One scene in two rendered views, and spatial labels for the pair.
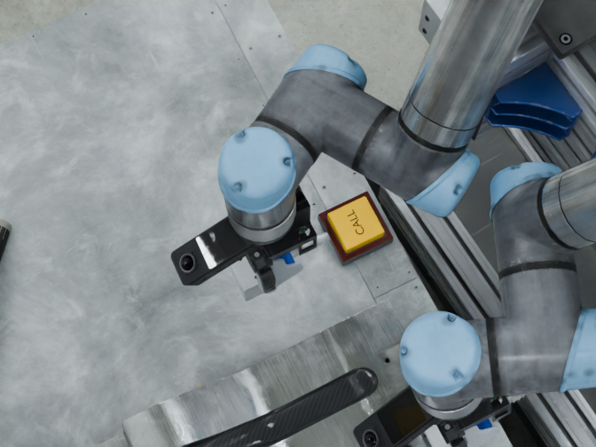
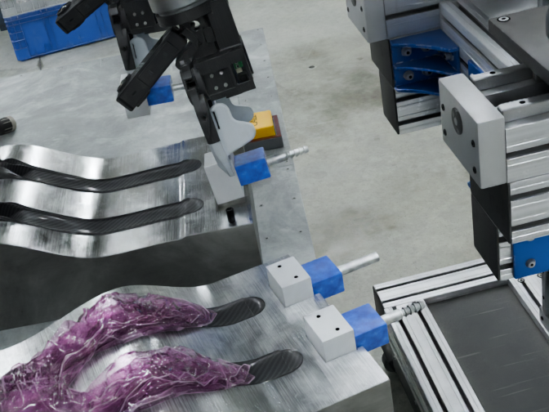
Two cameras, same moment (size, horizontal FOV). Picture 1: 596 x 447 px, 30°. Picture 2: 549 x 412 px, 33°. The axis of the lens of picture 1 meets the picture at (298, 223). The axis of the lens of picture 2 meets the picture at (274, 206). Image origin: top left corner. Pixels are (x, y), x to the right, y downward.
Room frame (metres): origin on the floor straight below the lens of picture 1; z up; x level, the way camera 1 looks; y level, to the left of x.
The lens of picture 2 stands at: (-0.75, -0.66, 1.50)
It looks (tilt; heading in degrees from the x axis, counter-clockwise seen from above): 32 degrees down; 25
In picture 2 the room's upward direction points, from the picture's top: 11 degrees counter-clockwise
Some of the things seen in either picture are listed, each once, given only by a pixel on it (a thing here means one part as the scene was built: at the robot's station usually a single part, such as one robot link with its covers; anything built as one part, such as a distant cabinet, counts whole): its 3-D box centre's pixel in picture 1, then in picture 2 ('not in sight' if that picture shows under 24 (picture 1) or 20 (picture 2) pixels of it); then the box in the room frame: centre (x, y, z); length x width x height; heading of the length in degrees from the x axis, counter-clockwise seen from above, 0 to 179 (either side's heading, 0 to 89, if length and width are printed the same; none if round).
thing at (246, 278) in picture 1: (282, 257); (166, 88); (0.39, 0.02, 0.93); 0.13 x 0.05 x 0.05; 115
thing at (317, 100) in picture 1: (325, 110); not in sight; (0.46, -0.03, 1.25); 0.11 x 0.11 x 0.08; 56
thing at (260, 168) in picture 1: (259, 176); not in sight; (0.39, 0.04, 1.25); 0.09 x 0.08 x 0.11; 146
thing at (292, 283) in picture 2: not in sight; (328, 275); (0.06, -0.33, 0.86); 0.13 x 0.05 x 0.05; 132
